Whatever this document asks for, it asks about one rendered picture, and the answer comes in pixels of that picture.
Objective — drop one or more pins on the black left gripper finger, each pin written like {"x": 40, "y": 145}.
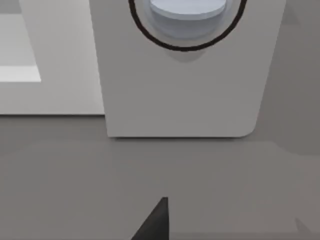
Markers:
{"x": 157, "y": 222}

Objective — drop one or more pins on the pale microwave oven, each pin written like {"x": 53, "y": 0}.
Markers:
{"x": 180, "y": 100}

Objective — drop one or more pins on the pale blue microwave knob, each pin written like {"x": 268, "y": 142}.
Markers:
{"x": 187, "y": 17}

